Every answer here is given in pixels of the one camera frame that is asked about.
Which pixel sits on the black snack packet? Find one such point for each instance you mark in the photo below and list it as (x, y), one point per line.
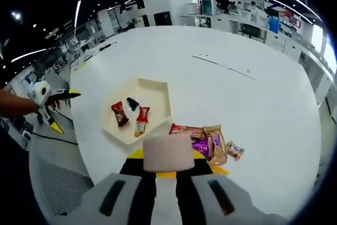
(133, 103)

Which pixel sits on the yellow paper strip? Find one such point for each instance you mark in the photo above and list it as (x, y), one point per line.
(83, 66)

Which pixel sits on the red blue wall banner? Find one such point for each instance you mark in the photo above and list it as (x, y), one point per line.
(289, 19)

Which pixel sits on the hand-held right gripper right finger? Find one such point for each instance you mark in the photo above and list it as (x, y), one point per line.
(210, 198)

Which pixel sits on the light blue screen machine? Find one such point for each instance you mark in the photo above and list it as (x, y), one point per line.
(208, 7)

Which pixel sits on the white table socket strip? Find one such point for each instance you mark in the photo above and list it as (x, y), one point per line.
(223, 65)

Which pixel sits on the white mesh office chair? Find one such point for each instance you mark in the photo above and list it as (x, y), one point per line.
(60, 180)

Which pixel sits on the golden brown snack packet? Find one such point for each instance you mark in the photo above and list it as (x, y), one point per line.
(219, 151)

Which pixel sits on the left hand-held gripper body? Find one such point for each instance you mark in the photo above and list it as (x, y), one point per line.
(40, 93)

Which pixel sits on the blue plastic bin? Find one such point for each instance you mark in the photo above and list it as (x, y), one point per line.
(273, 25)

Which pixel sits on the black slim tool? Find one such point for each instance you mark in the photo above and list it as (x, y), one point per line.
(108, 46)

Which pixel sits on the black cabinet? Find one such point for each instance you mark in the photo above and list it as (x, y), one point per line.
(162, 19)

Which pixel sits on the long red orange snack packet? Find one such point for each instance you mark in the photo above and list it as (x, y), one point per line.
(184, 130)

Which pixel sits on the beige hexagonal container tray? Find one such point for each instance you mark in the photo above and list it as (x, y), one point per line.
(158, 98)

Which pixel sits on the person's left hand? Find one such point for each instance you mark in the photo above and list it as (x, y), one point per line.
(54, 103)

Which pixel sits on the bright red snack packet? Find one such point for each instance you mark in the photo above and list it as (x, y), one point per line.
(143, 114)

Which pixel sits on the purple snack packet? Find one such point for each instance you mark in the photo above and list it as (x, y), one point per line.
(202, 148)

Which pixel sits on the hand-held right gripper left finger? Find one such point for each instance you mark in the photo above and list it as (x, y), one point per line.
(118, 198)

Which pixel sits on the dark red snack packet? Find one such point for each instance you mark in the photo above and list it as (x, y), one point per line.
(119, 114)

